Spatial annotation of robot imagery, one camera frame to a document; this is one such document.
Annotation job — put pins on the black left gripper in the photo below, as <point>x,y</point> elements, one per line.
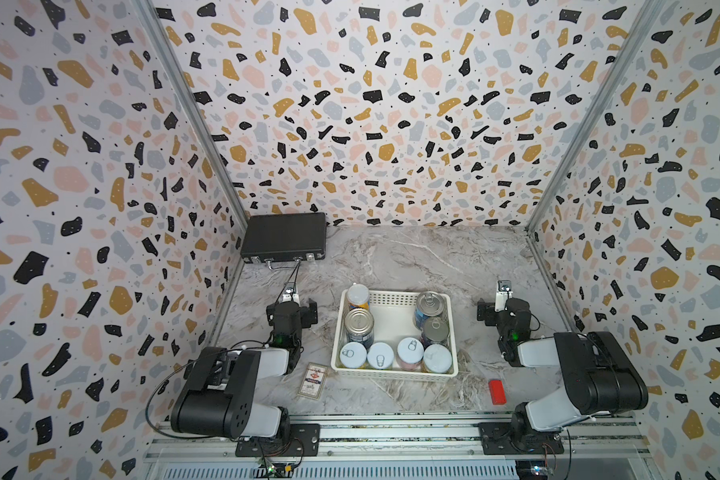
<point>307,315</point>

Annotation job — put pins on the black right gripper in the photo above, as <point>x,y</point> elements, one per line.
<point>488,308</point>

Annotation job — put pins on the yellow label small can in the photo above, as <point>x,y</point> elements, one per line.
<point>353,355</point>

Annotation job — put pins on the dark navy tall can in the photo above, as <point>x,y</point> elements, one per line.
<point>435,330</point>

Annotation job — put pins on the orange green lidded can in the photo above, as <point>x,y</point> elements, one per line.
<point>437,359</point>

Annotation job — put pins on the blue label soup can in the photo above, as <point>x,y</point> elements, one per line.
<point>428,304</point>

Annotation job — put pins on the green label small can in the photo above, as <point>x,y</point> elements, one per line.
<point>380,356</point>

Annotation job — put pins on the pink label small can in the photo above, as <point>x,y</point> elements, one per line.
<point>410,352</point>

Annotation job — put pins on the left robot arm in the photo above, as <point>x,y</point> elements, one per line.
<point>217,399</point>

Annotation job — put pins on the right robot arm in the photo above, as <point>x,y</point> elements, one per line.
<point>597,375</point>

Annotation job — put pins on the white perforated plastic basket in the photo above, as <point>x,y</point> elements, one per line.
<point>393,312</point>

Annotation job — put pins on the small red block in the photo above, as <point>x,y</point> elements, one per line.
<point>497,392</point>

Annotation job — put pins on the black hard case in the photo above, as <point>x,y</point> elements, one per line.
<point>285,238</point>

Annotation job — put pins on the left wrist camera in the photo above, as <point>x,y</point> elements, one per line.
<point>290,294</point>

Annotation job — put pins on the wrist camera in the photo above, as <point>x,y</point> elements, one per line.
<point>290,294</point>
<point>503,294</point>

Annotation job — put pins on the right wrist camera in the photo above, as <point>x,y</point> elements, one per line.
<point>503,294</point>

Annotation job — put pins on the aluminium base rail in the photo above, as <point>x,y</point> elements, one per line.
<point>412,446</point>

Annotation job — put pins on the aluminium corner frame post left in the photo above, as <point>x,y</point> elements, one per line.
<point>147,15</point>

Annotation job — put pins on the aluminium corner frame post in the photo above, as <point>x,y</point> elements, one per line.
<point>646,17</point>
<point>147,15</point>

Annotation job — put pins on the aluminium corner frame post right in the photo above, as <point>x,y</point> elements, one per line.
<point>646,17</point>

